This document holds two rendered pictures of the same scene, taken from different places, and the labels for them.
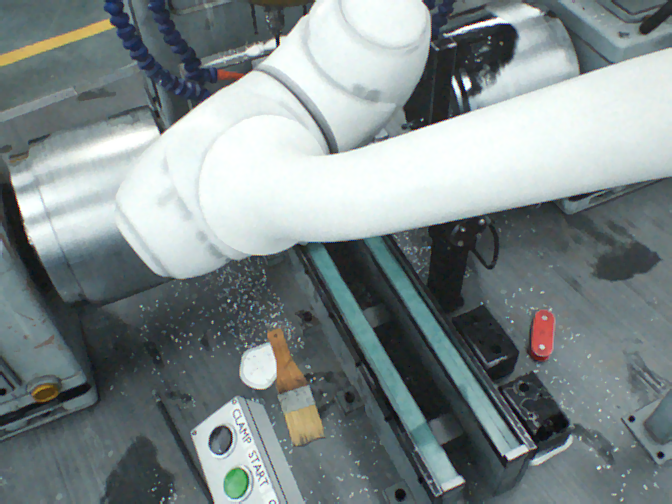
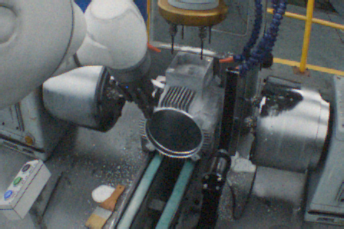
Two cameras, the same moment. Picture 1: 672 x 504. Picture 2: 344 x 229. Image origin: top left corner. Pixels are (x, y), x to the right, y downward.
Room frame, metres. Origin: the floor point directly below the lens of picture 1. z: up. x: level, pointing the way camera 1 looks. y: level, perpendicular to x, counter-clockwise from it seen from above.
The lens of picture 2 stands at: (0.01, -0.53, 1.71)
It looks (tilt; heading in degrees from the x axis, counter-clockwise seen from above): 37 degrees down; 38
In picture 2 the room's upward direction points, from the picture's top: 2 degrees clockwise
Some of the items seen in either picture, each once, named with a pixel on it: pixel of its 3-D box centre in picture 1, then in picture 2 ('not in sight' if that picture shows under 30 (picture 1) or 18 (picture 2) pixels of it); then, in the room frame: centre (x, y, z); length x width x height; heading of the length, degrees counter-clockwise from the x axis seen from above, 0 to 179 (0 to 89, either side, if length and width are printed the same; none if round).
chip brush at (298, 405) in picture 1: (291, 383); (107, 207); (0.50, 0.08, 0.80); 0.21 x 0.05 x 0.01; 16
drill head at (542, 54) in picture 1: (496, 82); (298, 127); (0.91, -0.28, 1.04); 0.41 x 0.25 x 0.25; 112
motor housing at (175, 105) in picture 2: not in sight; (184, 112); (0.78, 0.02, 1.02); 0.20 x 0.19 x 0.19; 21
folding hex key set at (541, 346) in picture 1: (542, 335); not in sight; (0.56, -0.32, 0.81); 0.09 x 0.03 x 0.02; 163
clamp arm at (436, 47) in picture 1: (435, 124); (228, 116); (0.71, -0.15, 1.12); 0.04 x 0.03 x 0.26; 22
